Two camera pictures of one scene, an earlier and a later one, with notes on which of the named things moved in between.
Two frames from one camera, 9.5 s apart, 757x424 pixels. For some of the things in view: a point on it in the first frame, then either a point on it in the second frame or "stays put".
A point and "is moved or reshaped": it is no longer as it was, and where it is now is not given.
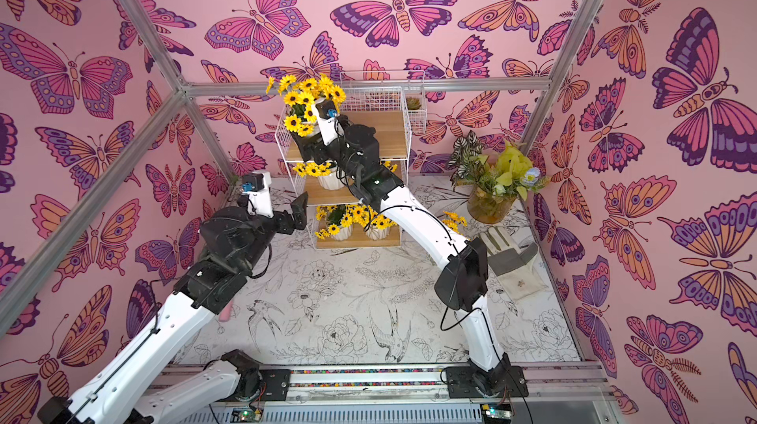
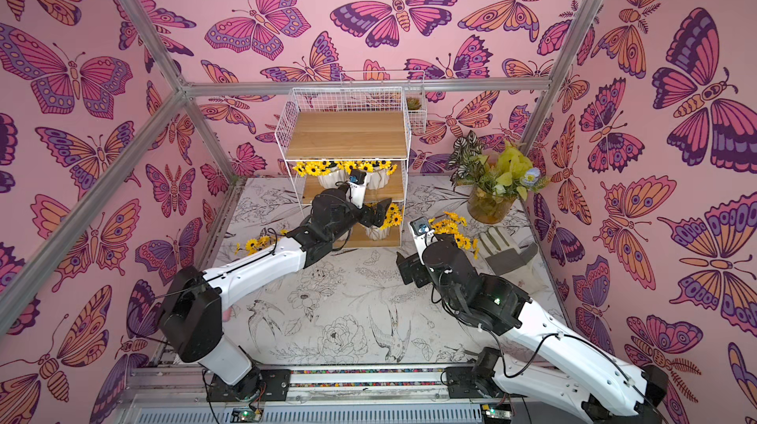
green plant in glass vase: (492, 178) stays put
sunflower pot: (301, 96) is moved or reshaped
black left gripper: (298, 217) to (379, 214)
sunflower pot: (329, 175) stays put
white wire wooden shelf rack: (341, 222) stays put
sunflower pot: (376, 225) stays put
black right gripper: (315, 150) to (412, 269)
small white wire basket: (415, 102) stays put
